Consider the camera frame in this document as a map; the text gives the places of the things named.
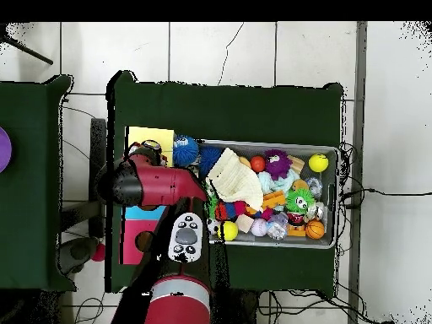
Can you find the blue spiky ball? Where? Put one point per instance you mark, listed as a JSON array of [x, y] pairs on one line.
[[209, 160], [185, 152]]

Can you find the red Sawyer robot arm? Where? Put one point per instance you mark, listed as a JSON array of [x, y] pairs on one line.
[[162, 185]]

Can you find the wooden three-hole box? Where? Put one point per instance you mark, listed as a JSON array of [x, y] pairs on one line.
[[148, 135]]

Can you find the shallow silver mesh bin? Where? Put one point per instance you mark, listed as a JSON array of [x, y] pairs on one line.
[[303, 241]]

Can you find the cream knitted cloth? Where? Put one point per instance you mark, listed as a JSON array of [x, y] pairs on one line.
[[236, 179]]

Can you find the small orange-red ball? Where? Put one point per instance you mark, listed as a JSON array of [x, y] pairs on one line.
[[258, 164]]

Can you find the yellow ball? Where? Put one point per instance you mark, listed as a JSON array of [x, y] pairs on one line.
[[231, 231], [318, 162]]

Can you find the purple spiky monster toy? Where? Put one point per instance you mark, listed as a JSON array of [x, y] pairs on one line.
[[277, 164]]

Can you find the small baseball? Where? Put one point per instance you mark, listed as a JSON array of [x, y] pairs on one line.
[[259, 226]]

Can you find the dark green tablecloth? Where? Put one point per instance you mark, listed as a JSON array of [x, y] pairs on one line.
[[30, 111], [236, 111]]

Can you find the green spiky toy with eyes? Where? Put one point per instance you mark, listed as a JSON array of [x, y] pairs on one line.
[[294, 199]]

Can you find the orange toy basketball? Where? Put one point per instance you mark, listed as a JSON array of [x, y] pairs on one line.
[[315, 229]]

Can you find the small red ball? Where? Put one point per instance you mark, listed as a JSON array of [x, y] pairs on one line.
[[99, 253]]

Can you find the grey rounded base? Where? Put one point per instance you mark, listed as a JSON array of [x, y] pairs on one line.
[[79, 251]]

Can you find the purple bowl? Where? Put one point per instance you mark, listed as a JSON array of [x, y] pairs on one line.
[[4, 150]]

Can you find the black tripod leg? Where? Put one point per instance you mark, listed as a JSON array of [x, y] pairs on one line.
[[30, 52]]

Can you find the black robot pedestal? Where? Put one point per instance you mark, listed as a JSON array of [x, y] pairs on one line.
[[236, 310]]

